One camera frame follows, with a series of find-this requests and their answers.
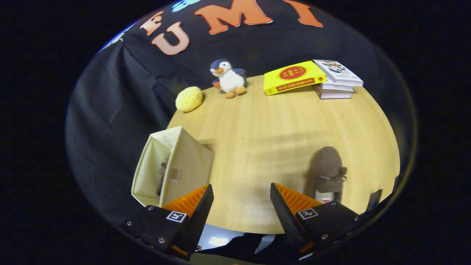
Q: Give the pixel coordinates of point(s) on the cream fabric storage box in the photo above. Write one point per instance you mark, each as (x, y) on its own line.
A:
(189, 162)

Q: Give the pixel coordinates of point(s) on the black backdrop cloth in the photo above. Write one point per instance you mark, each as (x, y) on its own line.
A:
(110, 110)

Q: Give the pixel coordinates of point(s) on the yellow plush ball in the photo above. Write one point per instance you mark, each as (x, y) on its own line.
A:
(189, 99)

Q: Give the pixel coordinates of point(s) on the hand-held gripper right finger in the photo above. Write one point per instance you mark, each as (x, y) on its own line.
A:
(285, 217)

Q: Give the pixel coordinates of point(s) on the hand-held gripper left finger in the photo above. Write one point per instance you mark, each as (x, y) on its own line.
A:
(200, 221)

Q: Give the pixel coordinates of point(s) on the white illustrated book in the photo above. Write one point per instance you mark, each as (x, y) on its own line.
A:
(336, 71)

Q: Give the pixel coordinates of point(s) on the person's dark clothing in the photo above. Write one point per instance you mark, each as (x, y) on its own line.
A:
(250, 246)

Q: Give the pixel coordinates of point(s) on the yellow book with red circle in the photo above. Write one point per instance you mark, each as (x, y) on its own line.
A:
(294, 77)

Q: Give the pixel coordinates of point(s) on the penguin plush toy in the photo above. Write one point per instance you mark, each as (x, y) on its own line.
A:
(230, 79)

